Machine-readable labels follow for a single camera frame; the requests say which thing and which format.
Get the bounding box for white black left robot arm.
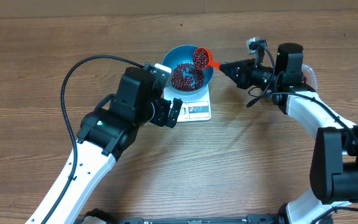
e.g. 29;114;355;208
28;63;182;223

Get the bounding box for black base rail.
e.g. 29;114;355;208
76;203;335;224

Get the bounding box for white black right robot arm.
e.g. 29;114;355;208
218;40;358;223

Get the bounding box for blue bowl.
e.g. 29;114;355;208
163;45;214;88

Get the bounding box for red beans in bowl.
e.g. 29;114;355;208
171;63;204;91

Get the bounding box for white kitchen scale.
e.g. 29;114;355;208
163;85;211;123

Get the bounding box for red beans in scoop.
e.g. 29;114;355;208
193;49;209;69

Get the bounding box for red measuring scoop blue handle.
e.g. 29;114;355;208
195;47;221;70

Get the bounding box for clear plastic container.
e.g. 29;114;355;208
301;64;318;90

